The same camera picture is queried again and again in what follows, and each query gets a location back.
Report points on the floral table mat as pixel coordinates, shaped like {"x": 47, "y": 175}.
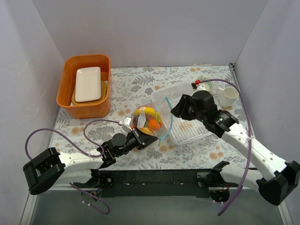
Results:
{"x": 132, "y": 87}

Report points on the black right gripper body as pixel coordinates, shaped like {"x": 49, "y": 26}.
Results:
{"x": 187, "y": 108}

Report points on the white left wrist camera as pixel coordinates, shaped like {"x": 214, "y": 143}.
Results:
{"x": 125, "y": 124}

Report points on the dark brown avocado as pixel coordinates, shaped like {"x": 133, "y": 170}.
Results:
{"x": 134, "y": 122}

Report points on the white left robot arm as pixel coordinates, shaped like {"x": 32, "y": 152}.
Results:
{"x": 51, "y": 167}

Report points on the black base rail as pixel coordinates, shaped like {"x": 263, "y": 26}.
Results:
{"x": 128, "y": 183}

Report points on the orange plastic tub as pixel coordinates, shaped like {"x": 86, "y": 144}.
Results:
{"x": 67, "y": 86}

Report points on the yellow banana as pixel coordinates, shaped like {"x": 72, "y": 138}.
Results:
{"x": 148, "y": 111}

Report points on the white plastic basket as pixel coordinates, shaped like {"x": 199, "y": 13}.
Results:
{"x": 180, "y": 131}

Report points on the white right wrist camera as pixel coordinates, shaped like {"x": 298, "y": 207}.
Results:
{"x": 198, "y": 86}

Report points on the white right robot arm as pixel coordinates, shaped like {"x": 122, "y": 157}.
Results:
{"x": 274, "y": 178}

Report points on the white mug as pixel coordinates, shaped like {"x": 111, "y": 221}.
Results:
{"x": 227, "y": 96}

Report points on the small patterned bowl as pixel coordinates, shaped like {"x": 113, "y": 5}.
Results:
{"x": 202, "y": 78}

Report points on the white rectangular plate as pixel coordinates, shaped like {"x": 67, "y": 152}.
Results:
{"x": 88, "y": 84}

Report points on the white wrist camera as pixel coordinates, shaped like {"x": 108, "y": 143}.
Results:
{"x": 198, "y": 86}
{"x": 125, "y": 124}

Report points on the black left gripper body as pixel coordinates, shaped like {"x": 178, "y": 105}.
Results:
{"x": 138, "y": 137}

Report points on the orange tangerine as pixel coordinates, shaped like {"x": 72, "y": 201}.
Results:
{"x": 147, "y": 130}
{"x": 154, "y": 124}

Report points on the yellow tray in tub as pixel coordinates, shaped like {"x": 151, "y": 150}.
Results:
{"x": 103, "y": 95}

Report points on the clear zip top bag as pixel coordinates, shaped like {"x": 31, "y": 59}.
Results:
{"x": 163, "y": 107}

